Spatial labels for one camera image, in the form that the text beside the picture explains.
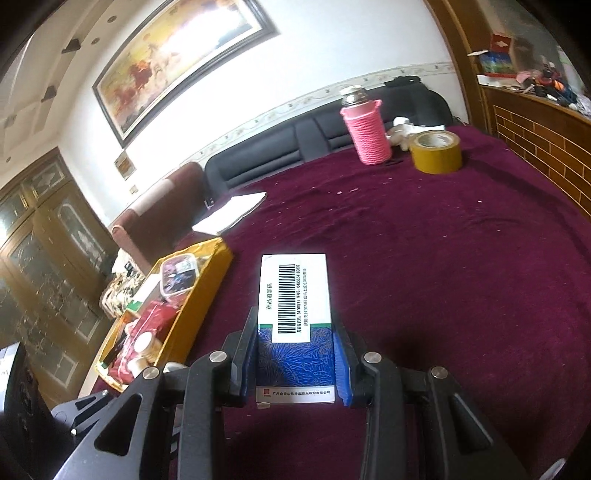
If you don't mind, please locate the white pill bottle red label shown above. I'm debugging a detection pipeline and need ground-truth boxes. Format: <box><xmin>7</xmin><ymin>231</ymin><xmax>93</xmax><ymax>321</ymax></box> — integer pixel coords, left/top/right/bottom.
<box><xmin>133</xmin><ymin>331</ymin><xmax>162</xmax><ymax>365</ymax></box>

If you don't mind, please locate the white blue medicine box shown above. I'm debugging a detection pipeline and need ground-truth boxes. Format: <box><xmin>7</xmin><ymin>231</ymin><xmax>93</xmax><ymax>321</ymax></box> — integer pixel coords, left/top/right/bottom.
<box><xmin>256</xmin><ymin>253</ymin><xmax>335</xmax><ymax>408</ymax></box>

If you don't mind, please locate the small white bottle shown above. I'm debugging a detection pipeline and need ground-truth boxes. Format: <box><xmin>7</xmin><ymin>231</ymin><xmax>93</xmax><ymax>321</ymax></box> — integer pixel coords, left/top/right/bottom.
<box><xmin>127</xmin><ymin>357</ymin><xmax>149</xmax><ymax>378</ymax></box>

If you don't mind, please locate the red foil packet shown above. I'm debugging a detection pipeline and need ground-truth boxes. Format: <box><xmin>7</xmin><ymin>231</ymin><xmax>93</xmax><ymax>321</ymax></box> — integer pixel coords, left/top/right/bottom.
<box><xmin>109</xmin><ymin>301</ymin><xmax>177</xmax><ymax>385</ymax></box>

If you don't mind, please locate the large white plastic bottle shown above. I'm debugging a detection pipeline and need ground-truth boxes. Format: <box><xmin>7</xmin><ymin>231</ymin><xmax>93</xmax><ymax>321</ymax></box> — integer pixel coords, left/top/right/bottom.
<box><xmin>163</xmin><ymin>362</ymin><xmax>186</xmax><ymax>373</ymax></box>

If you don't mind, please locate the green white medicine box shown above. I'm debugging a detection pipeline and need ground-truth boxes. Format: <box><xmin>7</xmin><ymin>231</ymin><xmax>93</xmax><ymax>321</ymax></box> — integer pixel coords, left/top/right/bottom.
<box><xmin>126</xmin><ymin>274</ymin><xmax>160</xmax><ymax>317</ymax></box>

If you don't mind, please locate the yellow taped cardboard tray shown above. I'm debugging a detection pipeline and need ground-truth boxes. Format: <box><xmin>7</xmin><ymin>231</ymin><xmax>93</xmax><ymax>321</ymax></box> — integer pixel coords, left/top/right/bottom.
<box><xmin>93</xmin><ymin>237</ymin><xmax>232</xmax><ymax>392</ymax></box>

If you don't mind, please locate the patterned bag on floor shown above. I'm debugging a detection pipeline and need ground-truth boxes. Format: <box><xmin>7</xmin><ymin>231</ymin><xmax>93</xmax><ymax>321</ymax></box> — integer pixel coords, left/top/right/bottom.
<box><xmin>99</xmin><ymin>262</ymin><xmax>145</xmax><ymax>319</ymax></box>

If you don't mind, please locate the maroon armchair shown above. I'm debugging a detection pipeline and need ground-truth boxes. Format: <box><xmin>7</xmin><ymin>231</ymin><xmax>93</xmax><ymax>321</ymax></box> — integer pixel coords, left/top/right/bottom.
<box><xmin>110</xmin><ymin>162</ymin><xmax>208</xmax><ymax>273</ymax></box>

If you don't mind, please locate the white paper booklet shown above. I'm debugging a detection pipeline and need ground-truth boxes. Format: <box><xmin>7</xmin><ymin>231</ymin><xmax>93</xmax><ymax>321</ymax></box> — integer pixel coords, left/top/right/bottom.
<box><xmin>192</xmin><ymin>192</ymin><xmax>266</xmax><ymax>236</ymax></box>

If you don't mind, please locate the wooden glass door cabinet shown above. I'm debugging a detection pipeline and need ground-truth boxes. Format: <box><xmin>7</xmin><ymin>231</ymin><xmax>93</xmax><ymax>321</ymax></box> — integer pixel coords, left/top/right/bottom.
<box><xmin>1</xmin><ymin>149</ymin><xmax>117</xmax><ymax>406</ymax></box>

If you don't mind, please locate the yellow tape roll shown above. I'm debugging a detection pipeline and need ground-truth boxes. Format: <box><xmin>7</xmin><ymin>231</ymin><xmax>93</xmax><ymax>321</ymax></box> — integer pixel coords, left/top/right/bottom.
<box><xmin>409</xmin><ymin>130</ymin><xmax>463</xmax><ymax>175</ymax></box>

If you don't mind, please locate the pink knitted sleeve bottle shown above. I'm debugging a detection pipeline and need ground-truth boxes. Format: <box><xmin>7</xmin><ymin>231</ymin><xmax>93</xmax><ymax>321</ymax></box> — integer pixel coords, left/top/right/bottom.
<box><xmin>339</xmin><ymin>85</ymin><xmax>393</xmax><ymax>165</ymax></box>

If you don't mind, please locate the black leather sofa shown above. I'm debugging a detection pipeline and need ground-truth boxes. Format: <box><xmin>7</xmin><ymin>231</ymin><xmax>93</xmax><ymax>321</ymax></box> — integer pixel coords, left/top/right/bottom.
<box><xmin>204</xmin><ymin>76</ymin><xmax>458</xmax><ymax>203</ymax></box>

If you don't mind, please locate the framed horse painting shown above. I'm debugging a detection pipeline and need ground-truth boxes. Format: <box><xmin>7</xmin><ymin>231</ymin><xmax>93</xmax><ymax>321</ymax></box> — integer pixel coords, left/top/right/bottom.
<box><xmin>92</xmin><ymin>0</ymin><xmax>276</xmax><ymax>147</ymax></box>

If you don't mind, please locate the wooden shelf cabinet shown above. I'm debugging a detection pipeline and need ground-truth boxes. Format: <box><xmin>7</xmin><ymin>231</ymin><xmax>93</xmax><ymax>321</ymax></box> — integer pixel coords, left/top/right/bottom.
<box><xmin>426</xmin><ymin>1</ymin><xmax>590</xmax><ymax>216</ymax></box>

